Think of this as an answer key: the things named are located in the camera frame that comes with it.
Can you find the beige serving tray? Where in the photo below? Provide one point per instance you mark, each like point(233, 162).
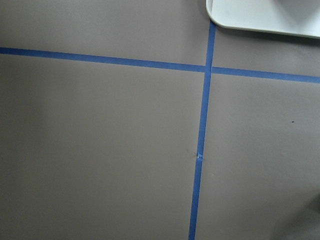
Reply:
point(286, 17)

